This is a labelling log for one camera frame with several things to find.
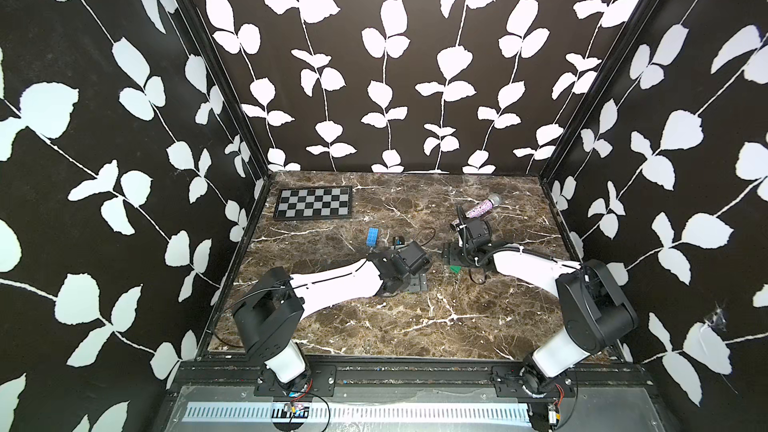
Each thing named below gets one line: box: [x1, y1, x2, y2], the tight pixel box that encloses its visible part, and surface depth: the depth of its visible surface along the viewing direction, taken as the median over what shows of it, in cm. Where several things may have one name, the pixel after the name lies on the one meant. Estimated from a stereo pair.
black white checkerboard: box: [273, 186, 353, 220], surface depth 109 cm
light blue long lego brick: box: [366, 227, 379, 247], surface depth 103 cm
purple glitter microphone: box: [466, 194, 502, 219], surface depth 109 cm
